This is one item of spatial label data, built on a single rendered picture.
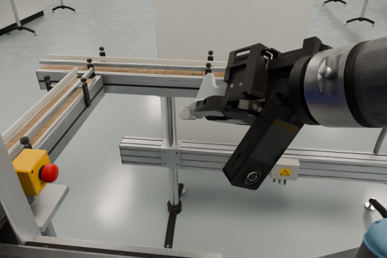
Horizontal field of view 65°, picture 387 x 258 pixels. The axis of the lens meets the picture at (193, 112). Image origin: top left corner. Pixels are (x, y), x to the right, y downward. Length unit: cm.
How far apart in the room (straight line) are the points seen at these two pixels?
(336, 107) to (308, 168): 127
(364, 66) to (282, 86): 10
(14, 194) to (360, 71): 61
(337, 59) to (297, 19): 152
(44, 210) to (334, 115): 69
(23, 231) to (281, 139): 56
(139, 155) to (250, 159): 120
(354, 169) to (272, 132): 127
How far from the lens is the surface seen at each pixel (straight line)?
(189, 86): 124
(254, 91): 34
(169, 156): 149
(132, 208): 196
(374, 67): 27
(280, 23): 180
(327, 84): 29
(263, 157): 35
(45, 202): 85
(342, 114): 29
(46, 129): 101
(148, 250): 70
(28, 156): 74
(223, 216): 190
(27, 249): 73
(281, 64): 35
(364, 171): 161
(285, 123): 34
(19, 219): 72
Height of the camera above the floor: 145
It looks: 32 degrees down
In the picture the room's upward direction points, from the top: straight up
